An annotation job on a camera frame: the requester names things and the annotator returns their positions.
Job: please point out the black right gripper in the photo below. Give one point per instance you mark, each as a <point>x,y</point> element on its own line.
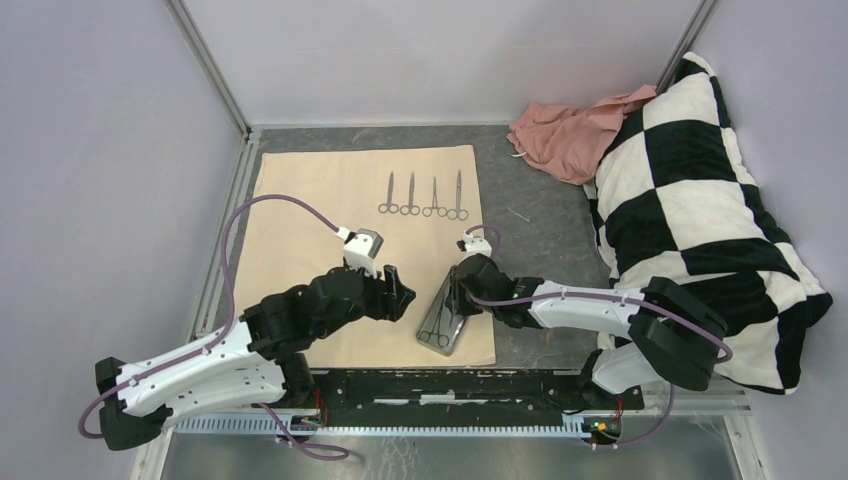
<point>455,300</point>

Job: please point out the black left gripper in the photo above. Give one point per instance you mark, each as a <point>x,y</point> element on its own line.
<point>390,305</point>

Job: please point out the metal surgical instrument tray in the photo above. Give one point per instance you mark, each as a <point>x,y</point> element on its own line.
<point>460,321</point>

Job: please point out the straight steel surgical scissors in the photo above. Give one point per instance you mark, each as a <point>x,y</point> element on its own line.
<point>458,212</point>

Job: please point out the steel forceps clamp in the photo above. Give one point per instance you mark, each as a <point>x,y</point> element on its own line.
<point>434,208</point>

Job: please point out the beige cloth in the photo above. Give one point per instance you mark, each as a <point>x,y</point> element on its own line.
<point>289,240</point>

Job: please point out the curved steel clamp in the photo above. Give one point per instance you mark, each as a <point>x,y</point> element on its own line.
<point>410,207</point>

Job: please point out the thin steel hemostat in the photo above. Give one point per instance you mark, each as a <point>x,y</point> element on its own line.
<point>438,330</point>

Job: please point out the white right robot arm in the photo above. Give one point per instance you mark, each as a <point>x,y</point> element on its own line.
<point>669,334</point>

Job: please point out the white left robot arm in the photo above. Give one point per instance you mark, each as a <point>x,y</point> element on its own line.
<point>259,359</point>

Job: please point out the pink crumpled cloth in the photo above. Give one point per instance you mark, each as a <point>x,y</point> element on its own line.
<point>569,141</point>

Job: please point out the black white checkered pillow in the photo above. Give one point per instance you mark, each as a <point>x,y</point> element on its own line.
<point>672,198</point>

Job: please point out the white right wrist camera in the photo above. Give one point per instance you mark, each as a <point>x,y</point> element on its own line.
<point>470,245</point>

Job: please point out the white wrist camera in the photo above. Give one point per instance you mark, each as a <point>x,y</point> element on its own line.
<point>470,245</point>
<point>360,250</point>

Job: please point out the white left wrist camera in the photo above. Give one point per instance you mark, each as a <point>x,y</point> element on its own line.
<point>360,250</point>

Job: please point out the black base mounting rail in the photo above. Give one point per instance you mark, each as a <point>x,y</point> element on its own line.
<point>454,397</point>

